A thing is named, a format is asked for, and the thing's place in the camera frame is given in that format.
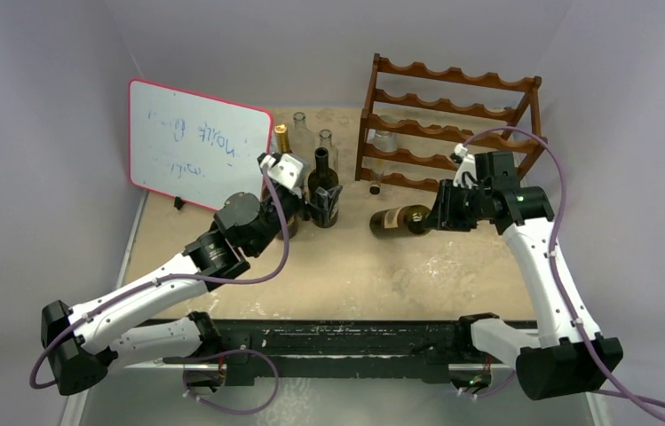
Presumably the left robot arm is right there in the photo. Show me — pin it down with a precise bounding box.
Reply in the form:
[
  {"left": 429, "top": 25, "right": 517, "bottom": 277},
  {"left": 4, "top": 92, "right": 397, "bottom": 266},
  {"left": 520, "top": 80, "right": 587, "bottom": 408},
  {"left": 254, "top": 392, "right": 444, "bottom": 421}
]
[{"left": 29, "top": 179, "right": 342, "bottom": 396}]

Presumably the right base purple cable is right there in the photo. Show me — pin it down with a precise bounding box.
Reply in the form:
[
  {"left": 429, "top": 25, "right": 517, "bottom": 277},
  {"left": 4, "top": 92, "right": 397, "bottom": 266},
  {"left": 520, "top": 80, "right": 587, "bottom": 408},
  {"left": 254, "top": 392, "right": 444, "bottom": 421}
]
[{"left": 456, "top": 359, "right": 516, "bottom": 402}]

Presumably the brown wooden wine rack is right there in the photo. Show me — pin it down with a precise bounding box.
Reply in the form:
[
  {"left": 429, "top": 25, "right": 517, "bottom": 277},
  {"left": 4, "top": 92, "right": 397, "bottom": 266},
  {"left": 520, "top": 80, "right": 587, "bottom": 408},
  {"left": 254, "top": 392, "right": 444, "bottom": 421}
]
[{"left": 354, "top": 52, "right": 548, "bottom": 194}]

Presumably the red framed whiteboard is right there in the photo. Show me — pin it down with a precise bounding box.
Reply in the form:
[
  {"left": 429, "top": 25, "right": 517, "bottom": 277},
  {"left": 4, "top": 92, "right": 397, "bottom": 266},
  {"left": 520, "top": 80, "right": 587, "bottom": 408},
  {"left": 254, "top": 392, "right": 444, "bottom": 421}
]
[{"left": 128, "top": 79, "right": 273, "bottom": 209}]

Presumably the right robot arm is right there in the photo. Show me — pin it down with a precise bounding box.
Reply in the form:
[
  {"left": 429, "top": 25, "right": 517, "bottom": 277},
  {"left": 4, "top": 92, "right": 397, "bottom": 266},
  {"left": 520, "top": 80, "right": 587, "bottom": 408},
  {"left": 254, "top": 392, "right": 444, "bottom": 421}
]
[{"left": 424, "top": 146, "right": 623, "bottom": 400}]

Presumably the clear slim glass bottle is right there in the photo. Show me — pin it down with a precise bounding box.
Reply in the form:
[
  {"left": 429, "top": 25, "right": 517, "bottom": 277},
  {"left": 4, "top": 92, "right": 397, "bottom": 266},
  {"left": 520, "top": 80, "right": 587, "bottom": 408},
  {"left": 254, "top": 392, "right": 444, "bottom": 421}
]
[{"left": 289, "top": 112, "right": 315, "bottom": 171}]

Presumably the clear labelled bottle in rack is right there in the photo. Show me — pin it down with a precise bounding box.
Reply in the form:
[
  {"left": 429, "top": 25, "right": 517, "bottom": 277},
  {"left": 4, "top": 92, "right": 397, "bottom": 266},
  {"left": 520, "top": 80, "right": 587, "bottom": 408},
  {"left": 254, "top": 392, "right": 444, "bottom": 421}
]
[{"left": 367, "top": 117, "right": 398, "bottom": 196}]

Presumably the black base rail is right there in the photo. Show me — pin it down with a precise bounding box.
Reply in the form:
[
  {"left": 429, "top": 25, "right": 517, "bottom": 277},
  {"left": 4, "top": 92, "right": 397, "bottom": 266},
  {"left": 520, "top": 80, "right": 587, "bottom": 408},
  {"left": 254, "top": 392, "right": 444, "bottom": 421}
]
[{"left": 138, "top": 319, "right": 487, "bottom": 388}]

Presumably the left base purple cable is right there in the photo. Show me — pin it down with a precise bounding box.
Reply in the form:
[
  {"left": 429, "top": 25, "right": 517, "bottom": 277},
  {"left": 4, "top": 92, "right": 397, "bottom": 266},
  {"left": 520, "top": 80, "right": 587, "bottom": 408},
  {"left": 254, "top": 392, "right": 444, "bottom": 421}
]
[{"left": 182, "top": 346, "right": 281, "bottom": 415}]

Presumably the dark gold-capped wine bottle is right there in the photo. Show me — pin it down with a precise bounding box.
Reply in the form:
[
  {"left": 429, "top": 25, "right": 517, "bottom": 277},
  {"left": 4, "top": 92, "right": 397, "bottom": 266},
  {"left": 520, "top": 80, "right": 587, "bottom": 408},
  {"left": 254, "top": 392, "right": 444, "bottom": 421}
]
[{"left": 259, "top": 124, "right": 305, "bottom": 241}]

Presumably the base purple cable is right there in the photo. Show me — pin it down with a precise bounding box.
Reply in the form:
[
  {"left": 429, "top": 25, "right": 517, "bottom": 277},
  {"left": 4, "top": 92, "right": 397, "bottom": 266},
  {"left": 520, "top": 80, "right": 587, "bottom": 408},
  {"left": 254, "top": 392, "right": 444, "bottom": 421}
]
[
  {"left": 182, "top": 346, "right": 281, "bottom": 415},
  {"left": 456, "top": 359, "right": 516, "bottom": 402}
]

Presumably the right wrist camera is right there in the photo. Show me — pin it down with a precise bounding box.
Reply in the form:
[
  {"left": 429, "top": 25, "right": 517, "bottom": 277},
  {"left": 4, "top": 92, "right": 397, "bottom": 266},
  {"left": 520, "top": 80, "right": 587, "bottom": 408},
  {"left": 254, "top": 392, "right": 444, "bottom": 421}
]
[{"left": 450, "top": 144, "right": 478, "bottom": 189}]

